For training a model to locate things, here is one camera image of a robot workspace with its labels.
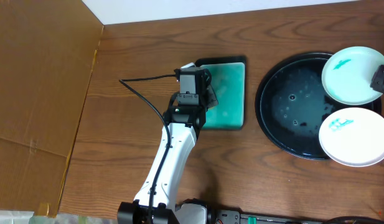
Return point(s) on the white plate with green stain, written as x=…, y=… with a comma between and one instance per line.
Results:
x=353, y=137

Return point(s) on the brown cardboard panel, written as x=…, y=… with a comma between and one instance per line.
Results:
x=47, y=55

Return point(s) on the upper mint green plate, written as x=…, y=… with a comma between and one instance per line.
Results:
x=347, y=75

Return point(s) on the green yellow scrub sponge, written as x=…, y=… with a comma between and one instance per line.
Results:
x=209, y=98

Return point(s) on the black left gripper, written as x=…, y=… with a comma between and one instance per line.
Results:
x=208, y=86

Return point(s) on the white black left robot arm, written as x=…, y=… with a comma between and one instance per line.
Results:
x=156, y=200

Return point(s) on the black rectangular soap tray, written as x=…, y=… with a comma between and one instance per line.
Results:
x=228, y=83

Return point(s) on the round black serving tray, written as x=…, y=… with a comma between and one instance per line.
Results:
x=291, y=104

